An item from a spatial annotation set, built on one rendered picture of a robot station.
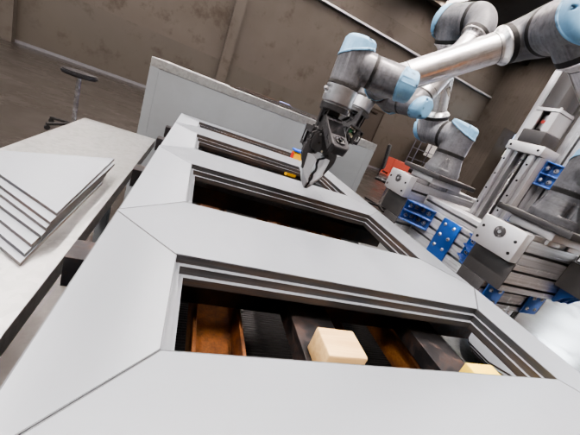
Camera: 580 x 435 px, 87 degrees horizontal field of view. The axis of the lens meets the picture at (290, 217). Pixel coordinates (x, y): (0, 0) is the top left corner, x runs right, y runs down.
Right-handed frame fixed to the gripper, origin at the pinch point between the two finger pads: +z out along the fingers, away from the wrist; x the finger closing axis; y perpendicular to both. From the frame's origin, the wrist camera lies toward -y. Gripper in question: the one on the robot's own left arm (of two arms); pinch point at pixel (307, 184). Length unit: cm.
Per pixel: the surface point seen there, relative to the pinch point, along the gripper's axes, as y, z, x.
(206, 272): -36.1, 7.3, 23.8
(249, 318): -10.2, 35.9, 5.1
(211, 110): 99, 0, 24
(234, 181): 8.4, 7.1, 16.5
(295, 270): -34.0, 5.8, 10.6
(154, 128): 99, 18, 48
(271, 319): -9.9, 35.9, -1.0
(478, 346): -30, 19, -45
